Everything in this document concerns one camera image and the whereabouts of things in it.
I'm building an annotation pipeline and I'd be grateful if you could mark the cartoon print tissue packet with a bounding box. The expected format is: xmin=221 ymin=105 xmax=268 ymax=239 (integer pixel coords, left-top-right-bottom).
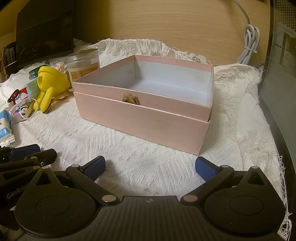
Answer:
xmin=10 ymin=98 xmax=31 ymax=124

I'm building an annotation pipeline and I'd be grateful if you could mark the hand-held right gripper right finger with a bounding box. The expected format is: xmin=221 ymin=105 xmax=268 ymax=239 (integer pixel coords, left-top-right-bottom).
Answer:
xmin=181 ymin=156 xmax=267 ymax=205

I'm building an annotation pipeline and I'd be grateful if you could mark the brown ribbon bow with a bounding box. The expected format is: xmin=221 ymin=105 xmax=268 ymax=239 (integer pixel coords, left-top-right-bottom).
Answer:
xmin=122 ymin=93 xmax=141 ymax=105

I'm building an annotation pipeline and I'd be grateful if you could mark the white hair tie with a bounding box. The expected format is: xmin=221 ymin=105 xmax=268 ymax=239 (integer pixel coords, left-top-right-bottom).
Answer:
xmin=19 ymin=98 xmax=38 ymax=119

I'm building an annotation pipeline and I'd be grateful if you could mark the black monitor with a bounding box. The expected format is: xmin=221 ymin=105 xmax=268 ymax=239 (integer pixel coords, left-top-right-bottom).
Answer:
xmin=16 ymin=0 xmax=75 ymax=68

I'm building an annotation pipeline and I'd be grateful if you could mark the green lidded glass jar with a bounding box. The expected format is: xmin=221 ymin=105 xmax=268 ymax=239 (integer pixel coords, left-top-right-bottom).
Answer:
xmin=28 ymin=67 xmax=43 ymax=81

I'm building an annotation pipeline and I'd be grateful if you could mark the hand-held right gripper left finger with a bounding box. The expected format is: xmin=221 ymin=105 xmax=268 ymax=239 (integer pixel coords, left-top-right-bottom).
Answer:
xmin=35 ymin=156 xmax=119 ymax=204

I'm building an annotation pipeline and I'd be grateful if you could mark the white fringed cloth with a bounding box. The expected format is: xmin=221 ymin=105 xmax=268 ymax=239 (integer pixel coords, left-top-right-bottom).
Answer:
xmin=0 ymin=38 xmax=292 ymax=241

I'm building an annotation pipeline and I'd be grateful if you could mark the pink cardboard box lid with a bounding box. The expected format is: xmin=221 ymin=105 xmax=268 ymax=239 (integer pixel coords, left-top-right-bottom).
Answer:
xmin=73 ymin=91 xmax=211 ymax=155

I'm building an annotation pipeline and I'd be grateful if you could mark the dark desk object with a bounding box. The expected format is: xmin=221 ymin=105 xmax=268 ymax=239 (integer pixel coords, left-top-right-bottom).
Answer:
xmin=3 ymin=42 xmax=19 ymax=69

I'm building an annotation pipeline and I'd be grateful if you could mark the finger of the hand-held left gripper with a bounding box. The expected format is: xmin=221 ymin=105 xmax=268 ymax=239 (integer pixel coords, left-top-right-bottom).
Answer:
xmin=0 ymin=144 xmax=41 ymax=163
xmin=0 ymin=149 xmax=57 ymax=172

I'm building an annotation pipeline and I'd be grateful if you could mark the black bead bracelet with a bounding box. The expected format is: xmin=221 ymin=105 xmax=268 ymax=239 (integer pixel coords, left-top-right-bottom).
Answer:
xmin=7 ymin=89 xmax=23 ymax=103

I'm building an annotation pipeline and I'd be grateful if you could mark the glass computer case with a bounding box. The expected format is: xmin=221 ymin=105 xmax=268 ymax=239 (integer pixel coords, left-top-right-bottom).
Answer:
xmin=258 ymin=0 xmax=296 ymax=232

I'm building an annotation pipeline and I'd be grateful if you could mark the clear plastic jar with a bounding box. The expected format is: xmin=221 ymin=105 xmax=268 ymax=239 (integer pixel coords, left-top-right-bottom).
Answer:
xmin=67 ymin=49 xmax=100 ymax=84

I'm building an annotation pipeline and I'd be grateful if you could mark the pink cardboard box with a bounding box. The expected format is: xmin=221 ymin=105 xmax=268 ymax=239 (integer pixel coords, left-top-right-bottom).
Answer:
xmin=72 ymin=55 xmax=215 ymax=123

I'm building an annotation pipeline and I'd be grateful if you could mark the pale green packet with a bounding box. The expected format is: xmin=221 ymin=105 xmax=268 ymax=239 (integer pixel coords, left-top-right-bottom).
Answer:
xmin=26 ymin=81 xmax=41 ymax=100

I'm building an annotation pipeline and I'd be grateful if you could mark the white power cable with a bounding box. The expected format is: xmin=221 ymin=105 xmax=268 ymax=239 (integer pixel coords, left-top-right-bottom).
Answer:
xmin=233 ymin=0 xmax=261 ymax=65

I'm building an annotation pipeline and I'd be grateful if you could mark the yellow silicone toy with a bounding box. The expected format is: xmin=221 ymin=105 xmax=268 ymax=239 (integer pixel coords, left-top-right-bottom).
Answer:
xmin=32 ymin=66 xmax=71 ymax=114

